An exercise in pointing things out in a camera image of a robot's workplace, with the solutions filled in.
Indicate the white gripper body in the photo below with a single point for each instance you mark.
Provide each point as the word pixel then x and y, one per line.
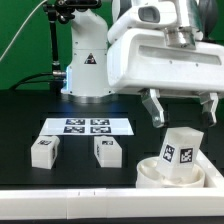
pixel 140 59

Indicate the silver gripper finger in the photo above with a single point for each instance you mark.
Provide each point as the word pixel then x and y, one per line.
pixel 150 99
pixel 209 102

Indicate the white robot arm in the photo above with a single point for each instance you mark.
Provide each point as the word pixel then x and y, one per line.
pixel 86 75

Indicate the white L-shaped fence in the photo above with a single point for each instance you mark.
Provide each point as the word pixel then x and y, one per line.
pixel 118 203

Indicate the white marker sheet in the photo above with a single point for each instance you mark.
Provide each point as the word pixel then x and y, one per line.
pixel 86 126

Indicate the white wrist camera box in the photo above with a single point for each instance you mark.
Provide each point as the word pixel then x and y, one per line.
pixel 146 14

